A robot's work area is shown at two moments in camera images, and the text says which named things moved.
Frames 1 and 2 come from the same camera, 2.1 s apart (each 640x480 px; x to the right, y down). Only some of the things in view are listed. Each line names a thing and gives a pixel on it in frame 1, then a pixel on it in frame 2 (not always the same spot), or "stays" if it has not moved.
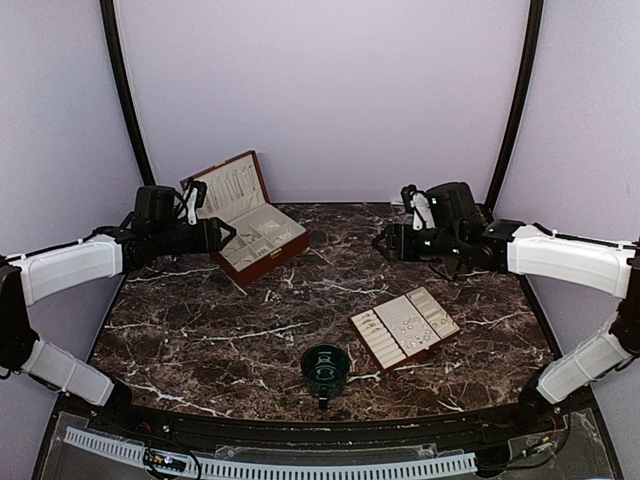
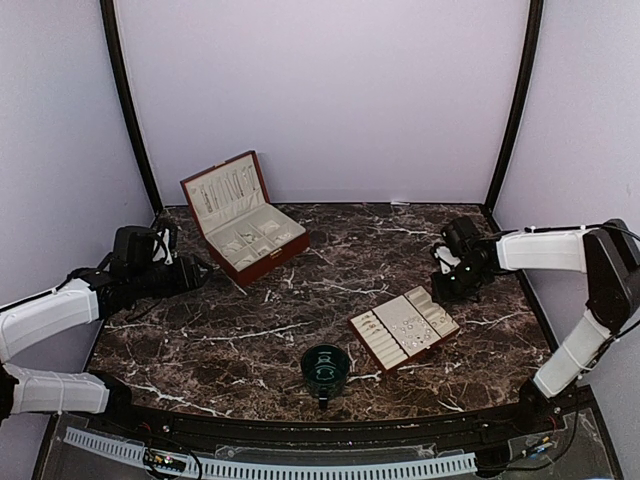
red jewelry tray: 403,328 stays
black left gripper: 209,238 -> 187,278
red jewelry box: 265,235 stays
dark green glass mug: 324,369 stays
